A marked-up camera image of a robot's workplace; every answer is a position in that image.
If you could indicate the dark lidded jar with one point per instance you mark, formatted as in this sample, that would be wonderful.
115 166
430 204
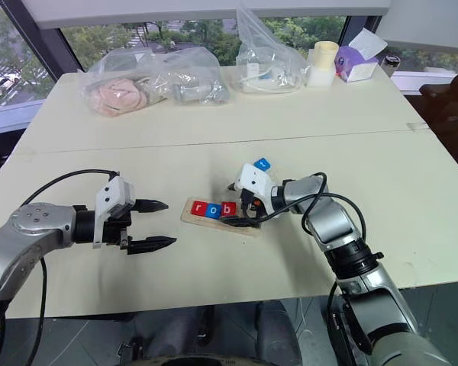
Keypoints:
391 64

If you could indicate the blue letter block o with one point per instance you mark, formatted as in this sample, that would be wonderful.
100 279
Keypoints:
213 210

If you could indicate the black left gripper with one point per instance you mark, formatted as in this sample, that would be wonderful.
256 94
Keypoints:
116 230

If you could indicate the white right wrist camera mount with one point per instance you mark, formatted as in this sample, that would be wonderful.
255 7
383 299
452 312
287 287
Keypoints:
255 181

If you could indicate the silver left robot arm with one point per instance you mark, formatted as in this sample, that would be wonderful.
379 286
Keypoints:
30 232

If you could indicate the blue letter block t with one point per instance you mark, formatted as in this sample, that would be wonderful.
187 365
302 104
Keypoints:
262 164

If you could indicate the clear bag with pink cloth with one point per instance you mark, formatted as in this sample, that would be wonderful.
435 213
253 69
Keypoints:
118 93

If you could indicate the clear bag with grey cylinders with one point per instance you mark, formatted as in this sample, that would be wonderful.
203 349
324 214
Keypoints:
198 89

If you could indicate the dark chair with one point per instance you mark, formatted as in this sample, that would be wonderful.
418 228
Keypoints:
454 110

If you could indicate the dark window mullion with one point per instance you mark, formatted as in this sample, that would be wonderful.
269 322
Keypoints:
349 32
34 34

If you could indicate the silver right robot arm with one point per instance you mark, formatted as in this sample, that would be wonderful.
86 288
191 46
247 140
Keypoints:
339 225

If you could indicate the wooden letter tray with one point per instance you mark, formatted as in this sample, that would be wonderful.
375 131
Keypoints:
198 222

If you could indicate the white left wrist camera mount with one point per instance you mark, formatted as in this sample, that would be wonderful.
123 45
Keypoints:
108 194

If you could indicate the cream tape roll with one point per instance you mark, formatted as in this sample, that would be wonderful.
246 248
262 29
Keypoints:
325 55

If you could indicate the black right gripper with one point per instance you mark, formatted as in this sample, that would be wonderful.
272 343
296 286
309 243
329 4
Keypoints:
249 204

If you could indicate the white tissue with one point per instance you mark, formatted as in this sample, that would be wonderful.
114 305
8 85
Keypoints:
368 43

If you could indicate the red letter block r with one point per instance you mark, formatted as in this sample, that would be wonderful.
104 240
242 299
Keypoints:
199 208

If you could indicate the red letter block b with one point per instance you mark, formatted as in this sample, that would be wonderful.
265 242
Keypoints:
228 209

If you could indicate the purple tissue box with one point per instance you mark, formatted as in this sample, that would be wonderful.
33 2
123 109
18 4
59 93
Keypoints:
353 68

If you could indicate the white plastic holder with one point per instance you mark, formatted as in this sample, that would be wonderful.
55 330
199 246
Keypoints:
320 76

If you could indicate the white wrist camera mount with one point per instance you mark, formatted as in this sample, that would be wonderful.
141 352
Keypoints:
255 181
108 194

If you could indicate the dark rounded shape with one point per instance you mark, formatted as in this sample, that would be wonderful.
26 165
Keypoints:
275 331

